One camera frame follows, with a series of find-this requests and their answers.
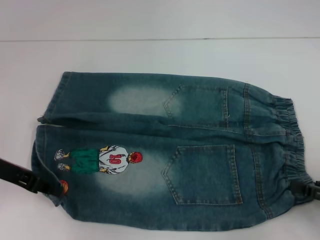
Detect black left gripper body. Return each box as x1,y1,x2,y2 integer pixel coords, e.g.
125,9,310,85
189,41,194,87
0,156,24,187

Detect blue denim shorts with print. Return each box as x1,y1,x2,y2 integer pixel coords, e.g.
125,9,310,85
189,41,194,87
29,71,316,232

